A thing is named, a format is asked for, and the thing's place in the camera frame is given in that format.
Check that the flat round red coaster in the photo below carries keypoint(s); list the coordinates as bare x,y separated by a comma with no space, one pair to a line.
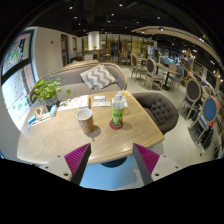
111,126

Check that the group of ceiling spotlights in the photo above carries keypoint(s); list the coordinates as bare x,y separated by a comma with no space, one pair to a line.
71,7

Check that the white printed booklet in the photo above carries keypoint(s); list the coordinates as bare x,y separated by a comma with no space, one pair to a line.
75,102

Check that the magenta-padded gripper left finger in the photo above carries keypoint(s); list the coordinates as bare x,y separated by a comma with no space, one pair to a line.
78,160

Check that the group of dining chairs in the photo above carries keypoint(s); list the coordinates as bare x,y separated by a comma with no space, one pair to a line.
193,93

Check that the dark tufted armchair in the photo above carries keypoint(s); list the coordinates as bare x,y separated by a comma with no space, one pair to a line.
160,111

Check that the green potted plant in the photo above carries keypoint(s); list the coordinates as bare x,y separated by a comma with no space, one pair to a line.
48,90

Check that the blue and white card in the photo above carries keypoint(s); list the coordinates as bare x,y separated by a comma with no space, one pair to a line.
99,98

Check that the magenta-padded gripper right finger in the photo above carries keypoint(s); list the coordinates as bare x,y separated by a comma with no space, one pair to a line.
146,160

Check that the brown mug with white lettering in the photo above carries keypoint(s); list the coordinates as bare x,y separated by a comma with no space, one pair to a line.
86,121

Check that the white paper leaflet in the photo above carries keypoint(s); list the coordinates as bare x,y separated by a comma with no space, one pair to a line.
101,104

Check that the small light blue box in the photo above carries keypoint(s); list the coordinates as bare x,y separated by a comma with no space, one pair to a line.
53,110

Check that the green tea drink bottle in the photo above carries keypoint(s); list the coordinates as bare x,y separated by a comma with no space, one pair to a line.
117,113

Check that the grey white chevron cushion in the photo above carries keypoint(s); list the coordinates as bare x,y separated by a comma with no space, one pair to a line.
98,76

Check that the blue flat packet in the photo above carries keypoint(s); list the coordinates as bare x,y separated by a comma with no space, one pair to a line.
32,119

